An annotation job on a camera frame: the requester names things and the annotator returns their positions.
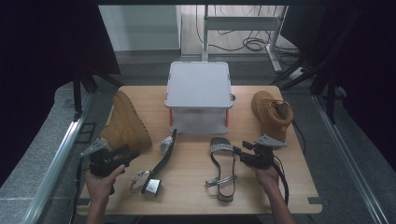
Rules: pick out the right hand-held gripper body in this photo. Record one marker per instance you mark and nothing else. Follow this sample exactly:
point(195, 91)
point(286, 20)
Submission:
point(261, 157)

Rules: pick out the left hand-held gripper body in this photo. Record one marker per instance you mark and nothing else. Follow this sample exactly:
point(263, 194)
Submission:
point(102, 161)

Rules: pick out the tan suede boot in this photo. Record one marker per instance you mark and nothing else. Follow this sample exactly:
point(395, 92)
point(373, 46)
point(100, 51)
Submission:
point(126, 124)
point(271, 115)

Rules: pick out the person's right hand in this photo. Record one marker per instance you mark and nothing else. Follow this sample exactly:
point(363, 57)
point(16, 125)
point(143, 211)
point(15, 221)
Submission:
point(267, 179)

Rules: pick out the person's left hand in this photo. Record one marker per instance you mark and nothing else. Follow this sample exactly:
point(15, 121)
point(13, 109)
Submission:
point(99, 186)

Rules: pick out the black metal stand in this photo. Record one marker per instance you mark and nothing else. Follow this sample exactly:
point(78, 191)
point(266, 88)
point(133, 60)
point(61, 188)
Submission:
point(330, 93)
point(77, 93)

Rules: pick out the white power strip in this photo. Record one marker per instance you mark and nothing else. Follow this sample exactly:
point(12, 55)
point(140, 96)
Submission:
point(297, 73)

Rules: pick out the white panel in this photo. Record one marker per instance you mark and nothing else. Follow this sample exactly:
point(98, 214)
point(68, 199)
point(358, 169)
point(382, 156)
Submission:
point(140, 28)

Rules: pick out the aluminium rail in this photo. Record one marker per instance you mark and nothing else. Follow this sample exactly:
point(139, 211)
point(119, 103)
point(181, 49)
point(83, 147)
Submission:
point(54, 168)
point(348, 161)

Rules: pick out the white metal desk frame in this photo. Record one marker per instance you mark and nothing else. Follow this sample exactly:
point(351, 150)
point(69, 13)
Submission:
point(241, 23)

